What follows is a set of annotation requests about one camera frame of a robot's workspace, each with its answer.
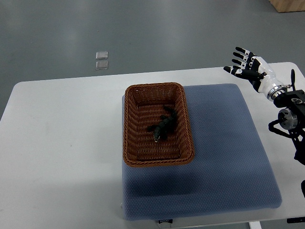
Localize black robot hand cable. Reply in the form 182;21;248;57
285;69;297;92

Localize lower floor metal plate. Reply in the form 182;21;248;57
96;60;109;70

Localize wooden box corner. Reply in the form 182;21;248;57
269;0;305;13

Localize floor metal plate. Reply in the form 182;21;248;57
96;60;109;70
96;51;108;60

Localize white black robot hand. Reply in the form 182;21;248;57
224;47;287;101

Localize upper floor metal plate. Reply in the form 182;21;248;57
96;51;108;60

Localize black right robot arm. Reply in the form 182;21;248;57
268;90;305;165

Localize dark toy crocodile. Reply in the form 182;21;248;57
147;106;177;143

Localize blue grey foam mat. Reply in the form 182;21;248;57
122;84;282;220

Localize brown wicker basket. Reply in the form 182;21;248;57
122;83;195;167

